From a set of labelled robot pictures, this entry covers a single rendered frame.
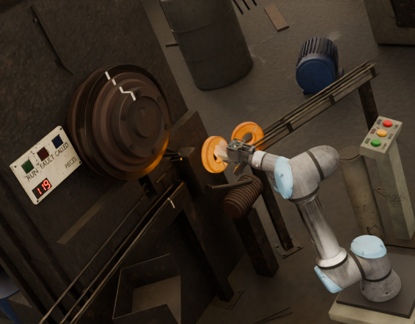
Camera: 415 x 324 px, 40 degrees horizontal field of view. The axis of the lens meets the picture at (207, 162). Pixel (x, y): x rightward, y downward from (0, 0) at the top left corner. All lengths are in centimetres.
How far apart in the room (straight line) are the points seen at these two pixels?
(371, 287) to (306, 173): 55
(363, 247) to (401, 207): 70
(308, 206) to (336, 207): 128
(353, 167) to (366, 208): 25
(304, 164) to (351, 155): 77
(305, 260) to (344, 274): 89
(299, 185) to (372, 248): 38
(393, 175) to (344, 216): 58
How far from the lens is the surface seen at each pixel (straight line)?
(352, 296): 236
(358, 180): 277
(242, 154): 237
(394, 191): 279
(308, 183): 199
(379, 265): 221
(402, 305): 228
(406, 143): 367
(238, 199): 270
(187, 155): 262
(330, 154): 202
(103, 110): 224
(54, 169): 230
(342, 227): 316
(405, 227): 293
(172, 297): 223
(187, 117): 278
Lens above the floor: 201
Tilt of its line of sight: 29 degrees down
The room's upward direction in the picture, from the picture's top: 24 degrees counter-clockwise
